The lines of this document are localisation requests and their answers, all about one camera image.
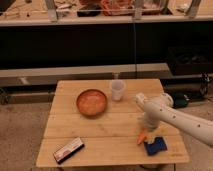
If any orange pepper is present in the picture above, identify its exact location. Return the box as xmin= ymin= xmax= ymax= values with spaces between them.
xmin=136 ymin=130 xmax=147 ymax=145

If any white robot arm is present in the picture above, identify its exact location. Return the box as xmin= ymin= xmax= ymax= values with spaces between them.
xmin=136 ymin=93 xmax=213 ymax=148

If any orange ceramic bowl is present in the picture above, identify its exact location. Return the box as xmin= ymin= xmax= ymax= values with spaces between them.
xmin=76 ymin=89 xmax=107 ymax=116

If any clear plastic cup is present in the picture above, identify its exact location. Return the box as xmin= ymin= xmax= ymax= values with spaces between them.
xmin=110 ymin=79 xmax=126 ymax=101

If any wooden folding table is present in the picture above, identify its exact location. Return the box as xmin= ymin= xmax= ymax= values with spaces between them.
xmin=36 ymin=79 xmax=189 ymax=167

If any blue sponge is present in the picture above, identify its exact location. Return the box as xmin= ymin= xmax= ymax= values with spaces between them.
xmin=144 ymin=137 xmax=167 ymax=156

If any black and white box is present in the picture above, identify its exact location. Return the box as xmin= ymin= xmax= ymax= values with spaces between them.
xmin=53 ymin=138 xmax=84 ymax=164

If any long metal bench rail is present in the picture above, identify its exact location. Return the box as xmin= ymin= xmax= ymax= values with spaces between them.
xmin=0 ymin=63 xmax=170 ymax=87

